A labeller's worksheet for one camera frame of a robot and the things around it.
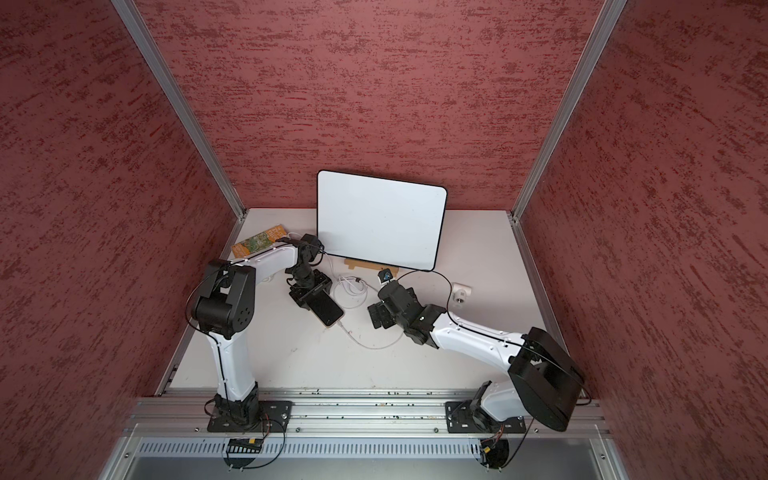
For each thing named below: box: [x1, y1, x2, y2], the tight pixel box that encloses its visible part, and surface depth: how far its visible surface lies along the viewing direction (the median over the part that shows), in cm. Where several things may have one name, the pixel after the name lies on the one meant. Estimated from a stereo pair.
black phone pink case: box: [305, 289, 344, 327], surface depth 94 cm
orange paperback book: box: [231, 224, 287, 259], surface depth 110 cm
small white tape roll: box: [452, 282, 472, 304], surface depth 97 cm
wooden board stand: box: [344, 258, 400, 278], surface depth 101 cm
